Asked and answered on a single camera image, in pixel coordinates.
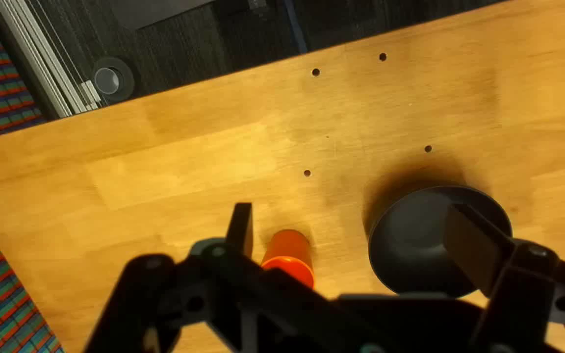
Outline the grey round caster foot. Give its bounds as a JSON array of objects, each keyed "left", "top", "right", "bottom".
[{"left": 93, "top": 57, "right": 136, "bottom": 102}]

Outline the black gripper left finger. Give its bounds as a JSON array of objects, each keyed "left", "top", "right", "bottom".
[{"left": 226, "top": 202, "right": 254, "bottom": 257}]

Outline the dark grey round bowl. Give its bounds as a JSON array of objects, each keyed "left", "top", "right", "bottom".
[{"left": 367, "top": 186, "right": 513, "bottom": 298}]

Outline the white metal table frame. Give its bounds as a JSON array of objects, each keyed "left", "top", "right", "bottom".
[{"left": 0, "top": 0, "right": 103, "bottom": 117}]

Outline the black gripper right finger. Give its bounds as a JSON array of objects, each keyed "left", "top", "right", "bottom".
[{"left": 444, "top": 204, "right": 515, "bottom": 296}]

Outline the orange plastic cup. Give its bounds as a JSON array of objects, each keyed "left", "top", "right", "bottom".
[{"left": 262, "top": 229, "right": 315, "bottom": 288}]

